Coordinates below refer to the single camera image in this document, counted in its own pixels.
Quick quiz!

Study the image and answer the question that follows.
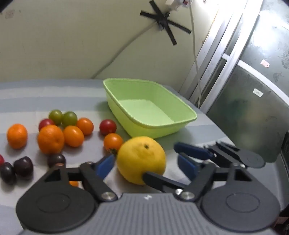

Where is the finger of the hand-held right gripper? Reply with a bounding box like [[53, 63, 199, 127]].
[[215, 141, 242, 156], [174, 142, 228, 168]]

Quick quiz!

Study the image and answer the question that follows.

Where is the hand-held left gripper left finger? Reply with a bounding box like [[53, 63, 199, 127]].
[[43, 154, 118, 202]]

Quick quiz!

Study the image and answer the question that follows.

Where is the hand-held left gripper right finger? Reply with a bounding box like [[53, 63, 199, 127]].
[[142, 153, 253, 202]]

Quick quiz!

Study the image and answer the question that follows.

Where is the large yellow citrus fruit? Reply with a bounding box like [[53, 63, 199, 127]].
[[117, 136, 167, 186]]

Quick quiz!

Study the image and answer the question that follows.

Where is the mandarin orange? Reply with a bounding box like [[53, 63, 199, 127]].
[[37, 125, 65, 154], [7, 123, 28, 149]]

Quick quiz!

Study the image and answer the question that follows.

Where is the light green plastic basket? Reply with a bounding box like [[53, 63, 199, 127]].
[[103, 78, 197, 139]]

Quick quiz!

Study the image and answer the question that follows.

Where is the grey metal door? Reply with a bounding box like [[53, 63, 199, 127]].
[[206, 0, 289, 163]]

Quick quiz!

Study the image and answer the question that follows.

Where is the dark purple tomato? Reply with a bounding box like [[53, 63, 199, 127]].
[[14, 156, 34, 179], [0, 162, 17, 184], [47, 154, 66, 169]]

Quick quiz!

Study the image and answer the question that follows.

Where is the green tomato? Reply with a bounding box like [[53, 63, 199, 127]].
[[62, 111, 78, 127], [49, 109, 64, 126]]

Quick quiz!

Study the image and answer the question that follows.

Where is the grey striped bed sheet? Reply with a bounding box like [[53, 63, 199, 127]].
[[0, 79, 289, 235]]

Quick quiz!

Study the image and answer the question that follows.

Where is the black tape cross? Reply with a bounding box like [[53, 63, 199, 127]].
[[139, 0, 192, 46]]

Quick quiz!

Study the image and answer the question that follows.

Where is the aluminium door frame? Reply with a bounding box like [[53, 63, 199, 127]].
[[178, 0, 264, 109]]

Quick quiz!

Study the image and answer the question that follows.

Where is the white power cable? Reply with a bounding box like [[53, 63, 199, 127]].
[[188, 5, 202, 109]]

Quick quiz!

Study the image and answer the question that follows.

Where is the white wall socket adapter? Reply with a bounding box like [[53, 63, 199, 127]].
[[165, 0, 192, 12]]

